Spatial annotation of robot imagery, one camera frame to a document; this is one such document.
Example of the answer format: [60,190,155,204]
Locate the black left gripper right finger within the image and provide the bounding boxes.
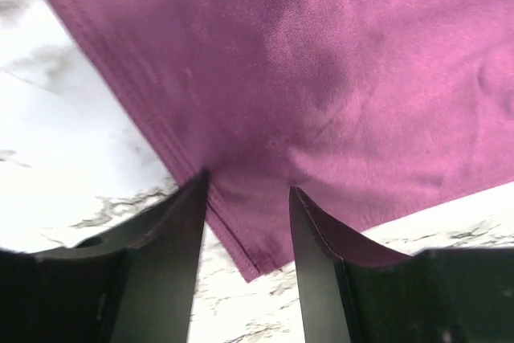
[289,188,513,342]

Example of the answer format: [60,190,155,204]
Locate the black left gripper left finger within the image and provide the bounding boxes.
[1,172,209,343]

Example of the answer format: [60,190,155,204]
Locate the purple satin napkin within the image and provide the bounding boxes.
[48,0,513,281]

